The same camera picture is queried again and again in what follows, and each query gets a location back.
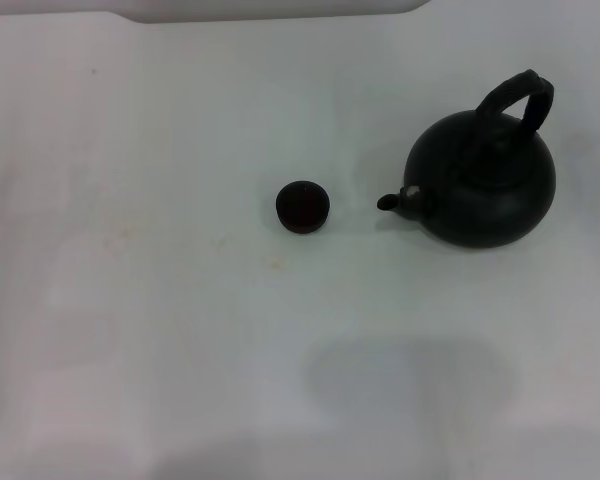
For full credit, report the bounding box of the small black teacup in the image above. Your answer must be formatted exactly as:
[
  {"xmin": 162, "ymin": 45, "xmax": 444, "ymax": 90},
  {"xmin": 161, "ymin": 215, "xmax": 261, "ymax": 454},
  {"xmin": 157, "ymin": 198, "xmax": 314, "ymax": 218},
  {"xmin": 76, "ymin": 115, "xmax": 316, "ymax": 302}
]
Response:
[{"xmin": 275, "ymin": 180, "xmax": 331, "ymax": 234}]

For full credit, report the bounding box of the black round teapot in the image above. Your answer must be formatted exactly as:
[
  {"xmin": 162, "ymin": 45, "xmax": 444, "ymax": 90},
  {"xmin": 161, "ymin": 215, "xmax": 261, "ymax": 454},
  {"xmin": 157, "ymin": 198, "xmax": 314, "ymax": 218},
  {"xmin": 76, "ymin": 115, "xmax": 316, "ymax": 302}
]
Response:
[{"xmin": 376, "ymin": 68, "xmax": 557, "ymax": 249}]

